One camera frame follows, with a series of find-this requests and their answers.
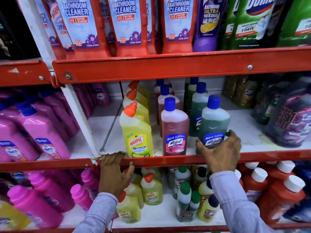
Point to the person's right thumb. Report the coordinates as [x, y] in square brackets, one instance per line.
[201, 148]

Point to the green toilet cleaner bottle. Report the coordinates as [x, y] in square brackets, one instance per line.
[252, 24]
[296, 24]
[227, 29]

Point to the green floor cleaner bottle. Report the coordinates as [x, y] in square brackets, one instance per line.
[190, 94]
[198, 106]
[213, 121]

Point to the olive liquid bottle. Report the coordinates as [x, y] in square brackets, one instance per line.
[247, 94]
[230, 88]

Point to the person's left hand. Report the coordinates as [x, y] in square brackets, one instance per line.
[111, 177]

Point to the red white-capped bottle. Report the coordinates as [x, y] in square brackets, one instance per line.
[254, 185]
[239, 178]
[279, 201]
[279, 171]

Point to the yellow plastic bottle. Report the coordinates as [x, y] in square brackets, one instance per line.
[12, 217]

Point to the pink floor cleaner bottle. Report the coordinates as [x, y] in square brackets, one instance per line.
[158, 88]
[175, 128]
[167, 100]

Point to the dark green detergent bottle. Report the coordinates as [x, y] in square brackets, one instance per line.
[263, 104]

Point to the yellow black-capped bottle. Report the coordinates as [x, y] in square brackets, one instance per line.
[200, 175]
[206, 190]
[208, 211]

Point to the purple cleaner bottle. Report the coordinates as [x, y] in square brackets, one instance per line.
[206, 24]

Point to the person's left thumb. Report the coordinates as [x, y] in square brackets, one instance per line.
[130, 169]

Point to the red metal shelf beam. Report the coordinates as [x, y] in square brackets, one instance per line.
[267, 155]
[170, 229]
[170, 66]
[43, 164]
[23, 73]

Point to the group of pink blue-capped bottles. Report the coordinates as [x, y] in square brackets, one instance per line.
[36, 128]

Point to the grey diagonal brace rod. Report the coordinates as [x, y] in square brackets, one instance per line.
[111, 126]

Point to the person's left forearm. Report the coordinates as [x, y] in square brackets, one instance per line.
[98, 214]

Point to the white metal rack upright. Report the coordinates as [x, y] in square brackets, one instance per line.
[40, 38]

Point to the person's right forearm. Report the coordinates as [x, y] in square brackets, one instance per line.
[239, 206]

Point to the row of red cleaner bottles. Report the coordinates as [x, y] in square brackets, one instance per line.
[126, 24]

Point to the person's right hand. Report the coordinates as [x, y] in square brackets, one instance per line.
[222, 157]

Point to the group of magenta bottles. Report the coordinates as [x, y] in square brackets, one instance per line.
[43, 194]

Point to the yellow orange-capped cleaner bottle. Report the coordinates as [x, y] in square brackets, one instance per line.
[138, 106]
[152, 191]
[142, 90]
[135, 192]
[136, 138]
[151, 171]
[128, 211]

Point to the green-capped clear bottle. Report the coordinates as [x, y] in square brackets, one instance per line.
[194, 201]
[182, 178]
[184, 203]

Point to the white shelf board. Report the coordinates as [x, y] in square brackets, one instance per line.
[158, 215]
[245, 128]

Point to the large dark purple jug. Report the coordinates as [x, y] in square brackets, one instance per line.
[291, 118]

